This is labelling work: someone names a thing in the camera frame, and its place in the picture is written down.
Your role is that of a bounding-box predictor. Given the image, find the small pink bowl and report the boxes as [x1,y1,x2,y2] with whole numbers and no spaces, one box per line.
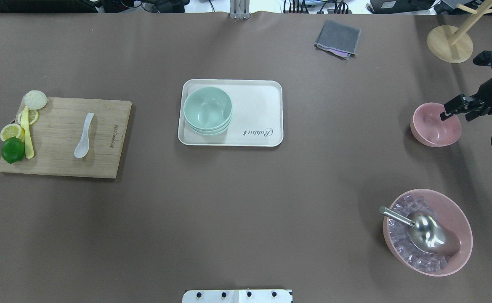
[410,102,462,147]

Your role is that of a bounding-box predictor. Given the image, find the white ceramic spoon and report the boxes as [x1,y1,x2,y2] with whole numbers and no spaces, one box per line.
[73,112,94,159]

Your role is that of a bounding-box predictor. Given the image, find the large pink bowl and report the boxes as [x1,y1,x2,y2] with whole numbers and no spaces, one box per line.
[382,189,473,277]

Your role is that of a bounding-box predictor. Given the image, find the green bowl stack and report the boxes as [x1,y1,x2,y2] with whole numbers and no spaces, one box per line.
[183,87,234,136]

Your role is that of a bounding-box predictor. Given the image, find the wooden mug tree stand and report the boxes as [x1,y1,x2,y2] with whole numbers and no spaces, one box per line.
[426,0,492,64]

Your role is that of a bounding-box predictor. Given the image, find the metal ice scoop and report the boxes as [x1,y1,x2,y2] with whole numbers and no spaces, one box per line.
[379,206,461,256]

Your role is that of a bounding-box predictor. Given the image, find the grey folded cloth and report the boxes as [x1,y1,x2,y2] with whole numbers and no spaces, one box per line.
[314,20,361,60]

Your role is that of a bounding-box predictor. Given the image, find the clear ice cubes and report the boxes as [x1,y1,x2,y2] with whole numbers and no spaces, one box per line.
[388,194,450,274]

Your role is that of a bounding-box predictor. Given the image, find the white serving tray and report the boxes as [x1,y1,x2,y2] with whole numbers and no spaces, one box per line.
[177,79,284,147]

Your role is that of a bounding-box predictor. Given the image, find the bamboo cutting board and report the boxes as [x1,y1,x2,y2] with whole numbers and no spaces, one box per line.
[0,97,132,179]

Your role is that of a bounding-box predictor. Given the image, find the lemon slice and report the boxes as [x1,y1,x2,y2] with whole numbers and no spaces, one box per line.
[16,109,40,126]
[0,123,25,141]

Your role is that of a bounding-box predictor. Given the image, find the green lime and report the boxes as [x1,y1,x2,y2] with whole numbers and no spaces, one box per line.
[1,137,25,164]

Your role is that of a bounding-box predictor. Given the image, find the aluminium frame post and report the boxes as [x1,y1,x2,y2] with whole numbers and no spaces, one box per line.
[230,0,251,20]

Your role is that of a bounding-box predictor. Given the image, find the white camera mast base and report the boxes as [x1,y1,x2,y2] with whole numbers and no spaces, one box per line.
[182,288,293,303]

